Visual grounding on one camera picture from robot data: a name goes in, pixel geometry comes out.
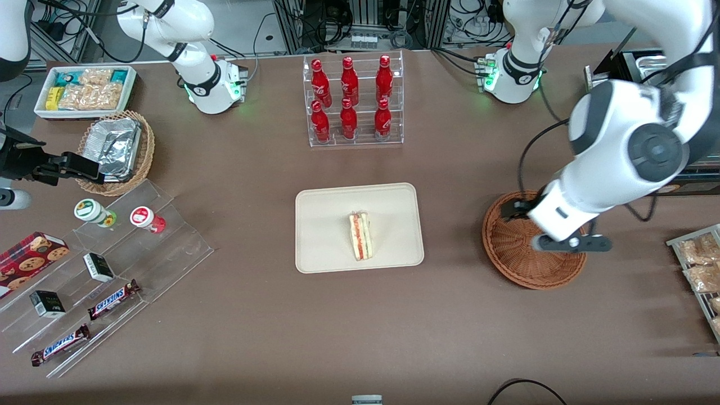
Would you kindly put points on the light tan wicker basket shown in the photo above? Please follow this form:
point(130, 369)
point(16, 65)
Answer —
point(146, 152)

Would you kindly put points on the red lid white jar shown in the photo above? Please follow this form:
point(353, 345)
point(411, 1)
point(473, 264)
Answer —
point(142, 216)

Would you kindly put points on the teal snack packet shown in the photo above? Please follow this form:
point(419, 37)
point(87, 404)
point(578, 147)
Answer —
point(119, 76)

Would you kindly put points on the clear bag of beige snacks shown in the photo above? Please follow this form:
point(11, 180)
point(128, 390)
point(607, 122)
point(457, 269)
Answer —
point(90, 97)
point(95, 77)

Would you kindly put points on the red chocolate chip cookie box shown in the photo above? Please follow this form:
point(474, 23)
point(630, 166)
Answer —
point(28, 256)

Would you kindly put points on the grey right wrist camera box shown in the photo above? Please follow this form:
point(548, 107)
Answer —
point(14, 199)

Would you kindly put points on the grey metal bracket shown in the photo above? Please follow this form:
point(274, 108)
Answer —
point(367, 400)

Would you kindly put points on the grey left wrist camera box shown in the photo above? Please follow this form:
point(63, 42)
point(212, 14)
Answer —
point(574, 243)

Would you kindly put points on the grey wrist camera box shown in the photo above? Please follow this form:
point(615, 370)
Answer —
point(574, 243)
point(14, 199)

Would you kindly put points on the aluminium foil tray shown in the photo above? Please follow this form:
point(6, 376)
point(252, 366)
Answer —
point(115, 146)

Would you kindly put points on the Snickers chocolate bar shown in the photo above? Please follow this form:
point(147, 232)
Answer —
point(59, 345)
point(112, 300)

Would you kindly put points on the white plastic snack bin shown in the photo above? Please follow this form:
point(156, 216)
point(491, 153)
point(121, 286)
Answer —
point(79, 115)

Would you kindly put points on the brown wicker round basket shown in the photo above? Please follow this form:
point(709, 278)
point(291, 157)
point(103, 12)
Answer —
point(523, 264)

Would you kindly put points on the red cola bottle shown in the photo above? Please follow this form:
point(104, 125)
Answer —
point(350, 84)
point(384, 81)
point(382, 121)
point(320, 126)
point(349, 124)
point(320, 84)

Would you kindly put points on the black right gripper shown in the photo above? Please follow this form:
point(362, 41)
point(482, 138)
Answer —
point(19, 162)

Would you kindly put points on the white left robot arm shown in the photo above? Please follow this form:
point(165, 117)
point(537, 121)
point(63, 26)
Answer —
point(619, 129)

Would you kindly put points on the triangle sandwich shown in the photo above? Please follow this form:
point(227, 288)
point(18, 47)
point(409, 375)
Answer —
point(360, 236)

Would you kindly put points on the aluminium frame rack with electronics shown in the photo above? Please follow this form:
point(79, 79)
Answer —
point(365, 11)

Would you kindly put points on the green snack packet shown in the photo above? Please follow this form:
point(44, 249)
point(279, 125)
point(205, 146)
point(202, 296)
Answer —
point(64, 79)

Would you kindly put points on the grey snack display rack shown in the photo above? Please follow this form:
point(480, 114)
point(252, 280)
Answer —
point(694, 301)

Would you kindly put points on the clear bag of fried snacks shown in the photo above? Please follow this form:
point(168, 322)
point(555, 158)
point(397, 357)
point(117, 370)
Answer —
point(716, 305)
point(700, 250)
point(706, 278)

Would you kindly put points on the yellow snack packet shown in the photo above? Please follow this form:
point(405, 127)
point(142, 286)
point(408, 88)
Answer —
point(52, 98)

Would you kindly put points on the small black carton box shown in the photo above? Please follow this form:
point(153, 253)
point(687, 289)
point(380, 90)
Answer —
point(98, 267)
point(48, 304)

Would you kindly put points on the green lid sunflower jar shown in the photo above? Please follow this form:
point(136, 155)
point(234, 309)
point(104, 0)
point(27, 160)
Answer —
point(90, 210)

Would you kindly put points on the cream rectangular tray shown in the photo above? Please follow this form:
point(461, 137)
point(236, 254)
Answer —
point(326, 236)

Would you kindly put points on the clear acrylic bottle rack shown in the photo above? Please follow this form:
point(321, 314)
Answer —
point(363, 140)

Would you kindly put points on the clear acrylic stepped shelf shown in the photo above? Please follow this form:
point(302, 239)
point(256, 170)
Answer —
point(180, 247)

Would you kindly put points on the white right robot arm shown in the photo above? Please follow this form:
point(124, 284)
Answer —
point(208, 84)

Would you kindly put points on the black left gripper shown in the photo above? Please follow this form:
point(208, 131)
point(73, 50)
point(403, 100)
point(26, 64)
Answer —
point(515, 209)

